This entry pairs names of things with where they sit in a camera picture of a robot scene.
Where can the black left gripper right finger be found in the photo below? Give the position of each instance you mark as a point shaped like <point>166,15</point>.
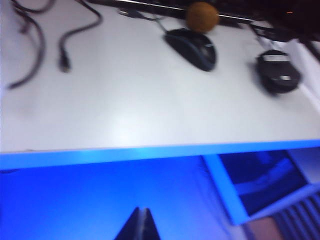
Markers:
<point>149,228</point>

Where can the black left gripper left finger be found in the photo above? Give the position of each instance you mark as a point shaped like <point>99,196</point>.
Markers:
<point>130,228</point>

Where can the brown fuzzy kiwi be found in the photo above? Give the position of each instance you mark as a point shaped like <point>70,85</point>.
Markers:
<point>202,16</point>

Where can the black grey computer mouse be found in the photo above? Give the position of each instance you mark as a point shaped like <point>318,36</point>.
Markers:
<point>192,48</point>

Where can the black upside-down computer mouse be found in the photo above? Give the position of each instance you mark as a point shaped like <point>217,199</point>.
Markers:
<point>278,71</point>

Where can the grey ribbed panel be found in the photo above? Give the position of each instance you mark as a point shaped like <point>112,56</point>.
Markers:
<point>297,217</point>

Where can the black mechanical keyboard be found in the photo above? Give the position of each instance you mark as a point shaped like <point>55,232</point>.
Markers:
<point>155,5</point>

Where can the white table leg frame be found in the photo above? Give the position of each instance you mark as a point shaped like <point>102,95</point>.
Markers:
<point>225,190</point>

